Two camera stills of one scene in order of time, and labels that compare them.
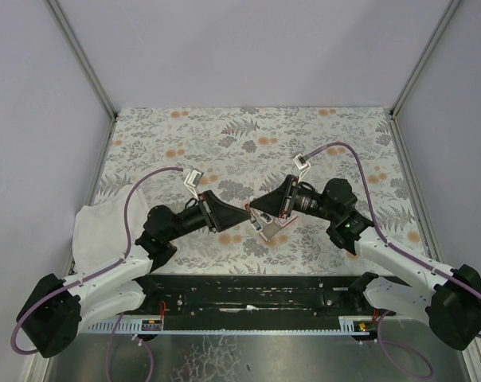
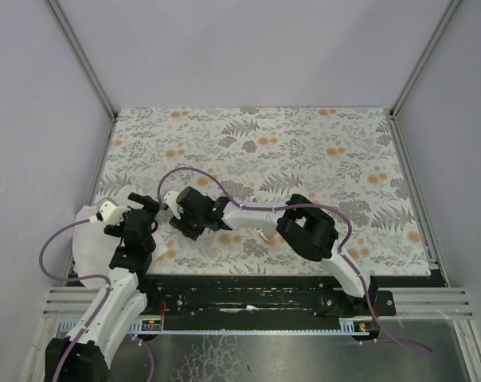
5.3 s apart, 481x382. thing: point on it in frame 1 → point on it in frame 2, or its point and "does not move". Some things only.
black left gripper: (208, 213) → (143, 201)
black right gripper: (289, 199) → (181, 224)
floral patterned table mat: (213, 162) does not move
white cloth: (100, 233) does not move
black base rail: (252, 295) does not move
